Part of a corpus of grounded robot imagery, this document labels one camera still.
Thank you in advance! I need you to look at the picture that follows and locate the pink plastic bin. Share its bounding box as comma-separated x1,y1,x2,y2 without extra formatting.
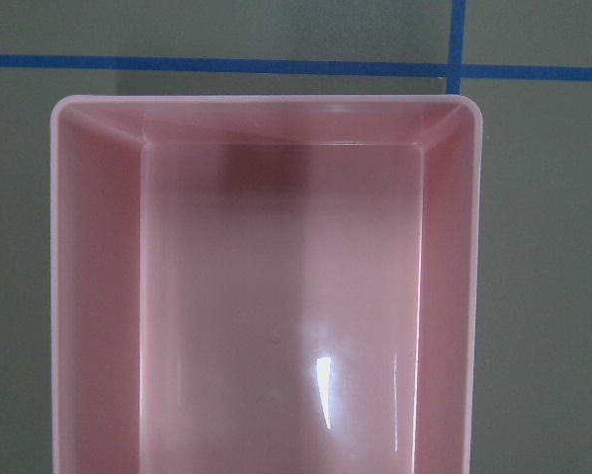
50,95,482,473

